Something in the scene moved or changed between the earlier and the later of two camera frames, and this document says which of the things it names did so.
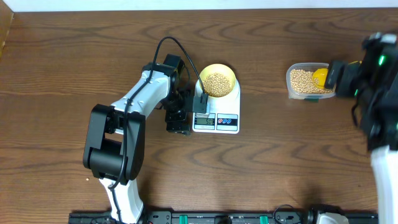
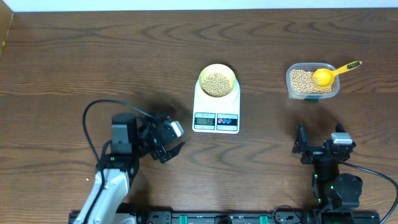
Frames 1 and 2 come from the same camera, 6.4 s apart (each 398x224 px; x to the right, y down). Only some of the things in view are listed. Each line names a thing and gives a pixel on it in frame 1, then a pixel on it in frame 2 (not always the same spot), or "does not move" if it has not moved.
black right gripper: (347, 74) → (300, 145)
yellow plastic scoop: (319, 77) does not move
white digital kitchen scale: (222, 115) does not move
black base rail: (214, 217) does not move
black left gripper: (172, 119) → (150, 124)
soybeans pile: (301, 82) does not move
